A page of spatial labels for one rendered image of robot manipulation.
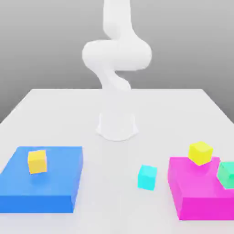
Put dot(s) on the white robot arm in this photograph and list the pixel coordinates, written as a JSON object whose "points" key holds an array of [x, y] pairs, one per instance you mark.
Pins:
{"points": [[117, 54]]}

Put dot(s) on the small cyan cube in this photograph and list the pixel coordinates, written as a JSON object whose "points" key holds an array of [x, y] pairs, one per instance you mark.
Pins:
{"points": [[147, 177]]}

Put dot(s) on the small yellow cube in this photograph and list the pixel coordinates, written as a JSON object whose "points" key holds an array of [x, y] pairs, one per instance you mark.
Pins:
{"points": [[200, 152]]}

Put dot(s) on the small orange cube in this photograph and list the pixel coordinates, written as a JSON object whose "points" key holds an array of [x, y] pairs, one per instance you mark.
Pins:
{"points": [[37, 161]]}

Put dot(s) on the small green cube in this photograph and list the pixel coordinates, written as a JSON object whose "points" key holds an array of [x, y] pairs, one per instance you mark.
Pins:
{"points": [[226, 175]]}

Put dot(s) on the large blue box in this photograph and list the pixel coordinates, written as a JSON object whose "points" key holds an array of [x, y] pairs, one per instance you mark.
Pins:
{"points": [[54, 182]]}

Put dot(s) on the large magenta box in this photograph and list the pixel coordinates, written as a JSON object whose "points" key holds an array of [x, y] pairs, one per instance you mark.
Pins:
{"points": [[197, 193]]}

